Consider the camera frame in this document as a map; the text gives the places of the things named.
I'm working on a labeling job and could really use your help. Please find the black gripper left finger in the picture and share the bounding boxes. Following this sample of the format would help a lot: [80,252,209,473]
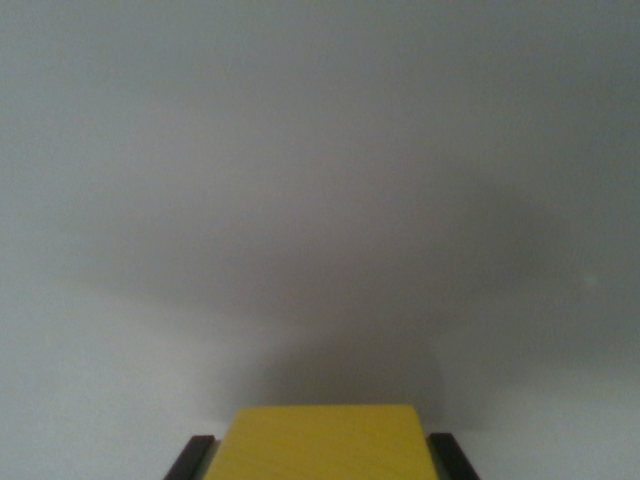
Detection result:
[162,435,222,480]

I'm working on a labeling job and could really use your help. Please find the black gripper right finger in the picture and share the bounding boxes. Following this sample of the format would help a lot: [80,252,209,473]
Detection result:
[427,432,483,480]

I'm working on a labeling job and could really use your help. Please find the yellow cube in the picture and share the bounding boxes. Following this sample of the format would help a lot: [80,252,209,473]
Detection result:
[203,404,441,480]

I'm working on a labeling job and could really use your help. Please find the grey plastic bin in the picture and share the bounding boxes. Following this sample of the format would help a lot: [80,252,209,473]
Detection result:
[0,0,640,480]

